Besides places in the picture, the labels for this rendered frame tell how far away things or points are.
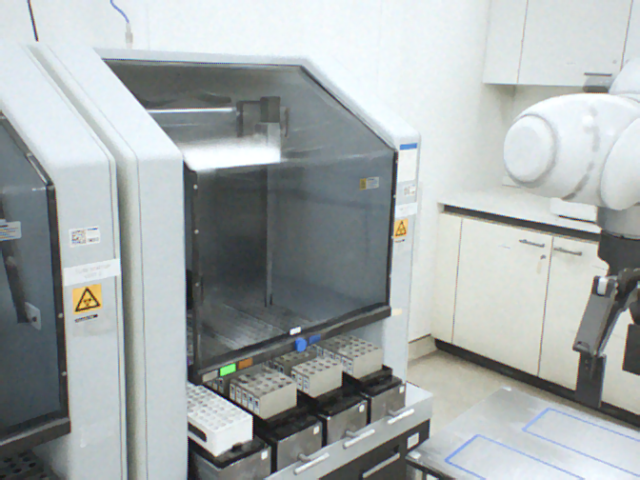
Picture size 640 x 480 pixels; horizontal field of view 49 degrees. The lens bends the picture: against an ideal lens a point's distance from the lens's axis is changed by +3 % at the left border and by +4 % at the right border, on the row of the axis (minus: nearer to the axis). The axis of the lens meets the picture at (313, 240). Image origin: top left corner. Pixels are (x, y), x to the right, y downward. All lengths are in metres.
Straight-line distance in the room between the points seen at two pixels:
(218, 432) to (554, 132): 0.98
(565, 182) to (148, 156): 0.77
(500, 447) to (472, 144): 2.65
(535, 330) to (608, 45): 1.40
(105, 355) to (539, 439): 0.93
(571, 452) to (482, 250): 2.23
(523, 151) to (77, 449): 0.96
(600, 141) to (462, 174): 3.25
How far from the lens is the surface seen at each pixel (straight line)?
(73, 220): 1.24
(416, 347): 4.01
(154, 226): 1.31
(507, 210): 3.62
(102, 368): 1.34
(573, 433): 1.71
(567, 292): 3.57
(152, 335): 1.37
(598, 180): 0.77
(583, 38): 3.77
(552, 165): 0.74
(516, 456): 1.58
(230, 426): 1.51
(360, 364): 1.80
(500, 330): 3.80
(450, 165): 3.89
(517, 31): 3.94
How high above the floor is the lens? 1.61
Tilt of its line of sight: 15 degrees down
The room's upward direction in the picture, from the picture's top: 2 degrees clockwise
